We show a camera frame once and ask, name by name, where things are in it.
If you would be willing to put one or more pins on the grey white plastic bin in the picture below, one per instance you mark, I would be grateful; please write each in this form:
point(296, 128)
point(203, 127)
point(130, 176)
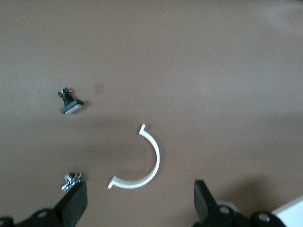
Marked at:
point(293, 212)

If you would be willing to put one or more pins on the small metal bolt upper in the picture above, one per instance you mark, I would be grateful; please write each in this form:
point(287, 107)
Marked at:
point(71, 182)

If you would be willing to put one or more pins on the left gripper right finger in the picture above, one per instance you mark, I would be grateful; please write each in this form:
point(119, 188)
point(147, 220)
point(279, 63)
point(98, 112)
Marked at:
point(203, 198)

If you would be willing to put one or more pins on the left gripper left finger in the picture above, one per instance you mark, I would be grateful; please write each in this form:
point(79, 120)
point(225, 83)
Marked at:
point(73, 205)

